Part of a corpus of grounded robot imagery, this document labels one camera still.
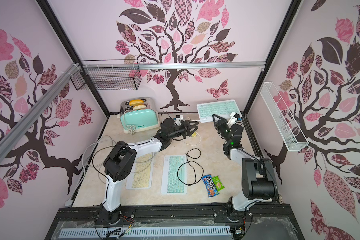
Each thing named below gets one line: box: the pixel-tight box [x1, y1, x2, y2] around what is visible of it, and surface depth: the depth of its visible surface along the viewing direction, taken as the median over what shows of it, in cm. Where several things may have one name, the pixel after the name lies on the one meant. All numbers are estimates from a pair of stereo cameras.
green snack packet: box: [212, 175, 225, 192], surface depth 85 cm
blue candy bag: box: [201, 174, 220, 198], surface depth 83 cm
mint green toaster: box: [120, 97, 160, 134], surface depth 102 cm
